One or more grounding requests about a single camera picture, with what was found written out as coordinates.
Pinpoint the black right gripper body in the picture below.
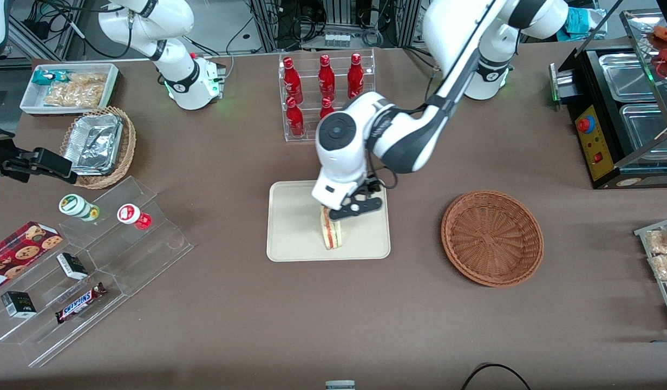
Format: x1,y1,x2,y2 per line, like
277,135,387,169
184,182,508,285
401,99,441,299
0,122,41,183

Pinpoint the triangle sandwich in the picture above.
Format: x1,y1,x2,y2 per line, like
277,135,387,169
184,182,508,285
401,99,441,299
319,205,344,251

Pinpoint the beige plastic tray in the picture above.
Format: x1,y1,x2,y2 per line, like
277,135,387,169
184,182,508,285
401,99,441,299
266,180,392,263

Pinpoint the wicker basket with foil trays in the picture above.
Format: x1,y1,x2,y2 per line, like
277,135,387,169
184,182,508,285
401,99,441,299
59,106,137,190

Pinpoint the brown round wicker basket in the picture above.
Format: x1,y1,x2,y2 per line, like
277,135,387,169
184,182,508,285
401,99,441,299
441,190,545,288

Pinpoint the silver foil container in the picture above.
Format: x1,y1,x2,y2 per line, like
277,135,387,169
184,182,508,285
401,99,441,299
62,113,125,176

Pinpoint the green label white-cap bottle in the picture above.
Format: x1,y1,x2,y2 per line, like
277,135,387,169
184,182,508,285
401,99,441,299
58,193,101,223

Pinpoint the white rectangular snack bin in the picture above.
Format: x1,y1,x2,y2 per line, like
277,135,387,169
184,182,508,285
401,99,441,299
19,63,120,116

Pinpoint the clear bag of crackers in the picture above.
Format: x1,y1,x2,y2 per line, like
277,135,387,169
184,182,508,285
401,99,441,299
43,73,107,108

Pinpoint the clear acrylic bottle rack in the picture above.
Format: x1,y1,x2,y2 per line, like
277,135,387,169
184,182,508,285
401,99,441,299
279,48,376,143

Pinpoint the teal snack packet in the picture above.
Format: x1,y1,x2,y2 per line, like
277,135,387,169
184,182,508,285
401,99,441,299
31,69,70,87

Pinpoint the red tartan cookie box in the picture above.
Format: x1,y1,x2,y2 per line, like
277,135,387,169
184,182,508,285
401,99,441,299
0,220,64,297

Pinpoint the red white-cap small bottle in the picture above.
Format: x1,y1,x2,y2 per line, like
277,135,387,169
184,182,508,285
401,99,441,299
116,203,153,231

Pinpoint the small black box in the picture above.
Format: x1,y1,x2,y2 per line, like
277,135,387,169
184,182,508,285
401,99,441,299
0,290,37,319
56,252,89,281

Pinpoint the clear acrylic tiered display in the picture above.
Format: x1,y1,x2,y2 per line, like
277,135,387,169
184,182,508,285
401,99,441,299
0,175,195,368

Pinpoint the Snickers chocolate bar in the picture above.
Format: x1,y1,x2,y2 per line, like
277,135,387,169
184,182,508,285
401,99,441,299
54,282,108,325

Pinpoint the black food warmer machine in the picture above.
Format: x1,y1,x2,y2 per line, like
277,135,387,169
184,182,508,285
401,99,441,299
548,8,667,190

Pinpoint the steel warmer pan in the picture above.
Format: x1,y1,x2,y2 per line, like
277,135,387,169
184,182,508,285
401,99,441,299
598,52,660,103
619,102,667,153

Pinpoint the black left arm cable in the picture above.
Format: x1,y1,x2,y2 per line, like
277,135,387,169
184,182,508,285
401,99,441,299
359,166,398,197

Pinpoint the black loop cable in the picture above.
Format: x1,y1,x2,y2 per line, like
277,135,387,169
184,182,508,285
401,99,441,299
460,362,532,390

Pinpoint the grey wire tray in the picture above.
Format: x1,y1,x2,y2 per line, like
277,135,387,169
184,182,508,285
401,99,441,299
633,216,667,343

